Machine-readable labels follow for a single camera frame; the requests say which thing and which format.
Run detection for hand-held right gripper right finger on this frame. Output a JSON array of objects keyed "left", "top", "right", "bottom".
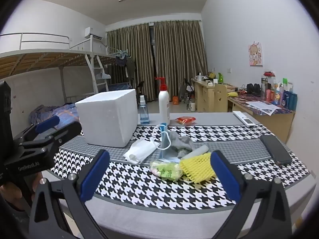
[{"left": 210, "top": 150, "right": 292, "bottom": 239}]

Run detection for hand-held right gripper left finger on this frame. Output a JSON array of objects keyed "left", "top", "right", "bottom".
[{"left": 29, "top": 149, "right": 111, "bottom": 239}]

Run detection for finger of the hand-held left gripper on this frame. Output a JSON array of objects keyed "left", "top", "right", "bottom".
[
  {"left": 19, "top": 121, "right": 83, "bottom": 152},
  {"left": 12, "top": 115, "right": 61, "bottom": 145}
]

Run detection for yellow foam fruit net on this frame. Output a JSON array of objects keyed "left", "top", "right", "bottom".
[{"left": 179, "top": 152, "right": 217, "bottom": 183}]

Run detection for white foam box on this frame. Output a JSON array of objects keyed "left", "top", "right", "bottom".
[{"left": 75, "top": 89, "right": 139, "bottom": 148}]

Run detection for white face mask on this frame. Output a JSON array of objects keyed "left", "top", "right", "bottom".
[{"left": 123, "top": 139, "right": 160, "bottom": 165}]

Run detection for grey sock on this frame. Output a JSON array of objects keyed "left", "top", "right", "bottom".
[{"left": 167, "top": 131, "right": 195, "bottom": 158}]

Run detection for green tissue packet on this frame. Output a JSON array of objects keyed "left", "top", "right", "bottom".
[{"left": 150, "top": 161, "right": 183, "bottom": 182}]

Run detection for blue face mask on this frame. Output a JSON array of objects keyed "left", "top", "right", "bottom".
[{"left": 152, "top": 122, "right": 181, "bottom": 164}]

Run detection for person's left hand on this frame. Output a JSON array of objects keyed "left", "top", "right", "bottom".
[{"left": 0, "top": 175, "right": 44, "bottom": 213}]

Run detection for black smartphone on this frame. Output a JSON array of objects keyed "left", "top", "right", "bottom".
[{"left": 260, "top": 135, "right": 292, "bottom": 166}]

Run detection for white bunk ladder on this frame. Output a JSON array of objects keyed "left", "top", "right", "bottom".
[{"left": 85, "top": 53, "right": 110, "bottom": 97}]

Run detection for white remote control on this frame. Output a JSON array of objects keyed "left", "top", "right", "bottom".
[{"left": 232, "top": 111, "right": 256, "bottom": 128}]

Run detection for houndstooth table cloth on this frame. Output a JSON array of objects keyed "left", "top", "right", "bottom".
[{"left": 50, "top": 124, "right": 313, "bottom": 211}]

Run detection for white metal bunk bed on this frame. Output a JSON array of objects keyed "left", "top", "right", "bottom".
[{"left": 0, "top": 32, "right": 132, "bottom": 105}]

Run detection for red snack packet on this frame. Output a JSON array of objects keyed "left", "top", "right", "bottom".
[{"left": 175, "top": 116, "right": 196, "bottom": 125}]

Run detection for blue plaid mattress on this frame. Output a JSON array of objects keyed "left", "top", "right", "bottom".
[{"left": 100, "top": 82, "right": 134, "bottom": 92}]

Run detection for wooden desk patterned top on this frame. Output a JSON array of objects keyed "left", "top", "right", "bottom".
[{"left": 227, "top": 90, "right": 296, "bottom": 143}]

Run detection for blue spray bottle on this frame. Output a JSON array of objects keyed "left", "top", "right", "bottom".
[{"left": 139, "top": 95, "right": 150, "bottom": 125}]

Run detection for printed paper sheet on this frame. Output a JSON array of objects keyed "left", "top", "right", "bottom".
[{"left": 245, "top": 101, "right": 282, "bottom": 116}]

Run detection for wooden chair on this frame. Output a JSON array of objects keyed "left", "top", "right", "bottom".
[{"left": 214, "top": 83, "right": 228, "bottom": 112}]

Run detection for wooden desk with drawers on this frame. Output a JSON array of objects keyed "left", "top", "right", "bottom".
[{"left": 191, "top": 78, "right": 238, "bottom": 112}]

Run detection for black folding chair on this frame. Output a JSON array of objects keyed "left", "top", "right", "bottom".
[
  {"left": 184, "top": 78, "right": 196, "bottom": 97},
  {"left": 136, "top": 81, "right": 145, "bottom": 100}
]

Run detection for hanging dark clothes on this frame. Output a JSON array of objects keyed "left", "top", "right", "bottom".
[{"left": 115, "top": 55, "right": 136, "bottom": 80}]

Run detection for black speakers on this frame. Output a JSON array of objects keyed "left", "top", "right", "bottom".
[{"left": 247, "top": 83, "right": 261, "bottom": 95}]

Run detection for white pump bottle red cap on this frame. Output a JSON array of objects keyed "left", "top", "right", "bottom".
[{"left": 155, "top": 77, "right": 171, "bottom": 126}]

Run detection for brown curtain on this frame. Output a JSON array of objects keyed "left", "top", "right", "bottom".
[
  {"left": 106, "top": 23, "right": 155, "bottom": 102},
  {"left": 153, "top": 20, "right": 208, "bottom": 100}
]

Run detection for row of toiletry bottles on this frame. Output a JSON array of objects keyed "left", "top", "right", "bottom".
[{"left": 260, "top": 71, "right": 298, "bottom": 111}]

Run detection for white air conditioner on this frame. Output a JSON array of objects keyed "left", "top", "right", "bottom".
[{"left": 84, "top": 26, "right": 103, "bottom": 40}]

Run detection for cartoon wall poster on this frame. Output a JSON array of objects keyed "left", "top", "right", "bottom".
[{"left": 248, "top": 41, "right": 263, "bottom": 67}]

